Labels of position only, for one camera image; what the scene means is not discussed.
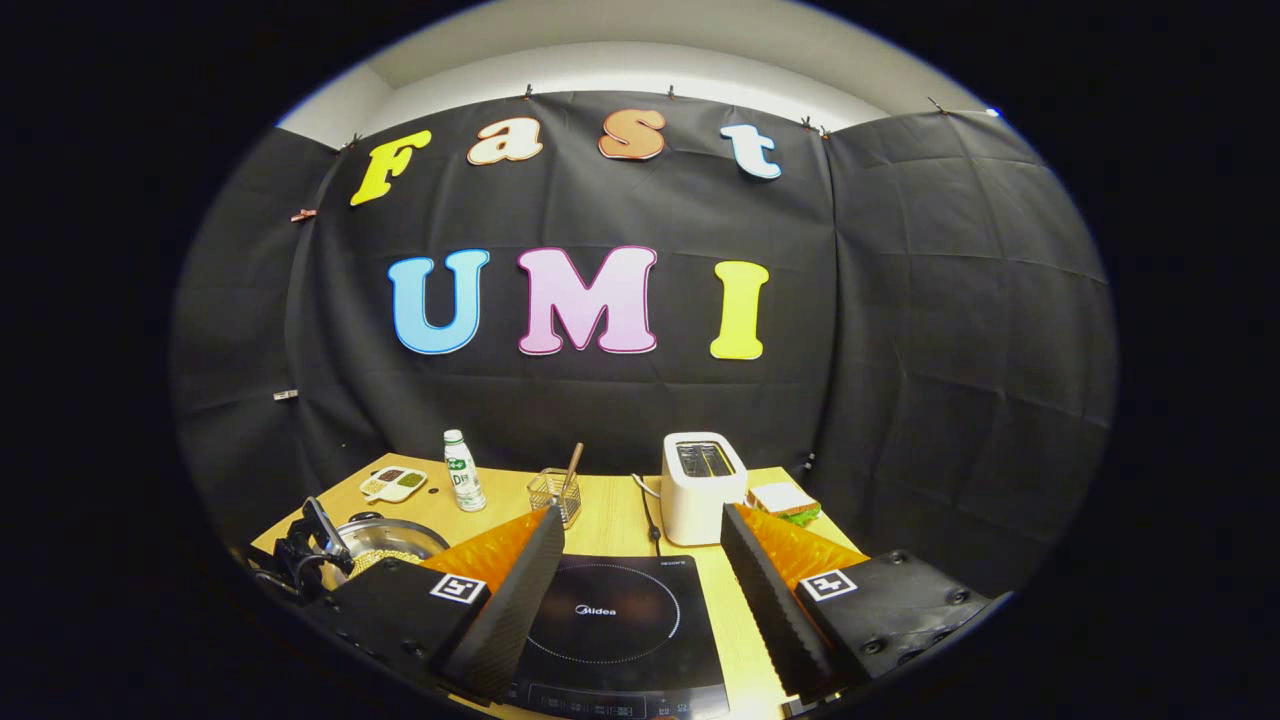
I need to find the sandwich with lettuce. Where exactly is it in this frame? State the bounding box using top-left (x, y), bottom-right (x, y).
top-left (745, 483), bottom-right (823, 528)

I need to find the pile of yellow soybeans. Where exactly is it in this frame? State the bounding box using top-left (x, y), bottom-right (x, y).
top-left (345, 547), bottom-right (426, 581)

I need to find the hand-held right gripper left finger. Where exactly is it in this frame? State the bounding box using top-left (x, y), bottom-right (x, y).
top-left (298, 505), bottom-right (567, 706)

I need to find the white milk bottle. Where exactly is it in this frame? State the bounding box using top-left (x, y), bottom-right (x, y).
top-left (443, 430), bottom-right (488, 513)

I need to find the black induction cooktop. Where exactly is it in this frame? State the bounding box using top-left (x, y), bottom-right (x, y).
top-left (505, 553), bottom-right (731, 719)

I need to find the white toaster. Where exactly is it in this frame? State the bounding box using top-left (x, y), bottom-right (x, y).
top-left (660, 432), bottom-right (749, 547)

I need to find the wire mesh holder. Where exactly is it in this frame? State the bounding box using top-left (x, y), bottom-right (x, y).
top-left (526, 467), bottom-right (583, 528)

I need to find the black power cable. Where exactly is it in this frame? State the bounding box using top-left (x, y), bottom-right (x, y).
top-left (631, 473), bottom-right (664, 557)

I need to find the white divided dish with beans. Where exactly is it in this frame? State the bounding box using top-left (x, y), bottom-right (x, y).
top-left (359, 466), bottom-right (429, 504)

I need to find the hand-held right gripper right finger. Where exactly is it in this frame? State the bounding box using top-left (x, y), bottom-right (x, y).
top-left (718, 502), bottom-right (1003, 706)

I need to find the steel pot with black handles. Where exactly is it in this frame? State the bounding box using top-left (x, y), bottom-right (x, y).
top-left (318, 513), bottom-right (451, 593)

